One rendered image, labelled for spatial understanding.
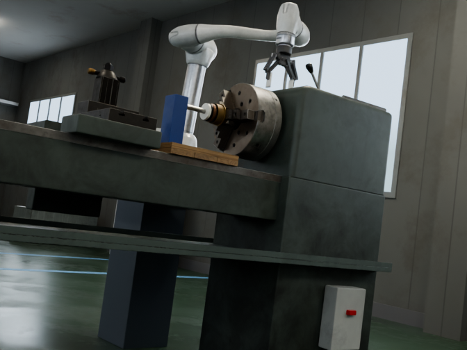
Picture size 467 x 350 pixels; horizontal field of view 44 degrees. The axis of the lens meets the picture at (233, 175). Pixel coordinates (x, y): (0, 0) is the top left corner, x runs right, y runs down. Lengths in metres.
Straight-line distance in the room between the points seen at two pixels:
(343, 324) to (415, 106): 3.08
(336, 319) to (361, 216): 0.48
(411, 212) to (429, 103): 0.94
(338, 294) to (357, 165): 0.58
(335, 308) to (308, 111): 0.82
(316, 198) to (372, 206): 0.36
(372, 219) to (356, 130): 0.42
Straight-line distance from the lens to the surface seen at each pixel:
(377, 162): 2.73
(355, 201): 2.63
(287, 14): 2.83
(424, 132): 5.20
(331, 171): 2.51
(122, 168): 2.00
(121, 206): 2.96
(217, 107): 2.37
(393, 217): 5.22
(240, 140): 2.39
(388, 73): 5.53
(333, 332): 2.51
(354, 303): 2.57
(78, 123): 1.87
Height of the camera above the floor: 0.66
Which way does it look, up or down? 4 degrees up
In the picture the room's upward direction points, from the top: 8 degrees clockwise
